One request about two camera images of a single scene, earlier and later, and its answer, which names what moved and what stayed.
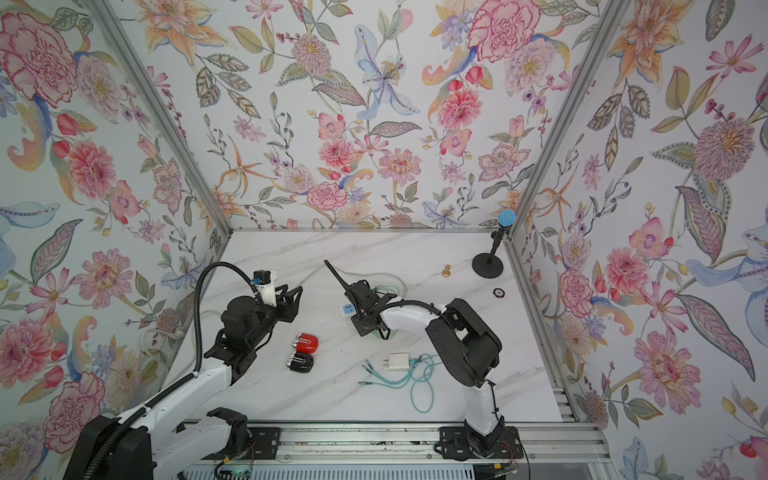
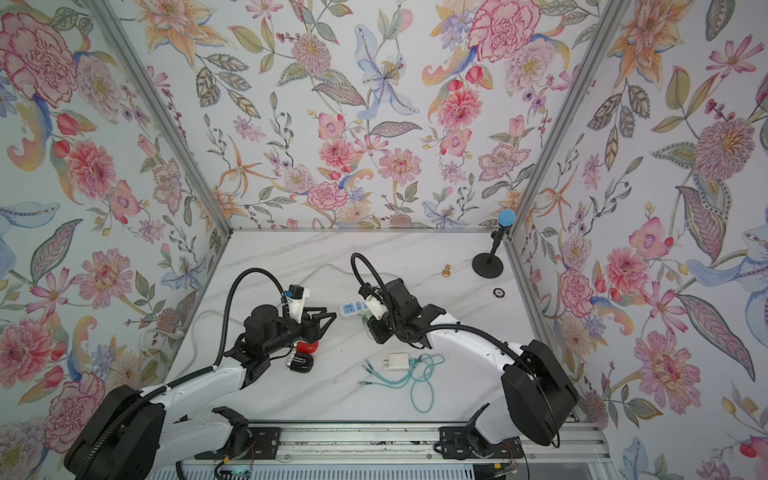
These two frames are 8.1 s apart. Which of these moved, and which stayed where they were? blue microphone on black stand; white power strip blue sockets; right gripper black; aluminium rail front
Moved: right gripper black
Stayed: blue microphone on black stand; white power strip blue sockets; aluminium rail front
